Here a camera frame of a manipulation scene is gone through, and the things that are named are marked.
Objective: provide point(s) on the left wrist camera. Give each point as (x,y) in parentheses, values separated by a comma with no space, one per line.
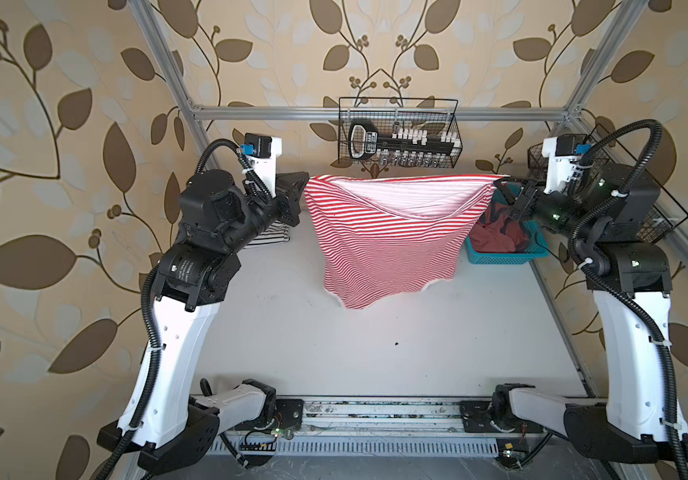
(262,152)

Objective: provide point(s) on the black white handled tool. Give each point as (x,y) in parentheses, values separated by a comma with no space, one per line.
(362,140)

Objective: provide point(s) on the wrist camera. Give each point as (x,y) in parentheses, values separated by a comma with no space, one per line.
(262,152)
(563,153)

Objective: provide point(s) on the teal plastic basket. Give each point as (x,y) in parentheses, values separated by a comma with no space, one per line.
(536,250)

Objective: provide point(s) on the right black wire basket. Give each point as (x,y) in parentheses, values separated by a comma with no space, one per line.
(660,221)

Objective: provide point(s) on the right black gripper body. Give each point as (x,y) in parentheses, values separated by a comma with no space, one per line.
(552,213)

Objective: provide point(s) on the aluminium front rail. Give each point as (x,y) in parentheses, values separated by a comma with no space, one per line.
(380,417)

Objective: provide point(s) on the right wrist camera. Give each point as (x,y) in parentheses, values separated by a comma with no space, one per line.
(563,153)

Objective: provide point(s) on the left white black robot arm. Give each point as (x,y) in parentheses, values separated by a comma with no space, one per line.
(180,298)

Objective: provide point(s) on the red white striped tank top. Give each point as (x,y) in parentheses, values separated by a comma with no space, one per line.
(383,237)

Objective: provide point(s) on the back black wire basket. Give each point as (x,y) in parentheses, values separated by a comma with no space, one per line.
(429,113)

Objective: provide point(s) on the black white striped tank top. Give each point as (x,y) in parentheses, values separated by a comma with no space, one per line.
(277,233)

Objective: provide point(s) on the black wire basket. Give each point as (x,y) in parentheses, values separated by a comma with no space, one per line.
(429,113)
(660,221)

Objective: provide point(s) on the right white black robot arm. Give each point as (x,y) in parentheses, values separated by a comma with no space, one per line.
(640,421)

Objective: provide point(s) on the black vial rack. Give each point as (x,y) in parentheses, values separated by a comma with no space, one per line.
(412,147)

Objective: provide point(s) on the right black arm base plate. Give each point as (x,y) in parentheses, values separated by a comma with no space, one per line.
(477,418)

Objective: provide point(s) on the dark red tank top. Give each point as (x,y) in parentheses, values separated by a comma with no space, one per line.
(498,233)

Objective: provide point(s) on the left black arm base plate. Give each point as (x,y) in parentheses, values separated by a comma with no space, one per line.
(282,414)

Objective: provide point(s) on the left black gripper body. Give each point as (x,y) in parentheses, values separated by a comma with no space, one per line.
(277,208)

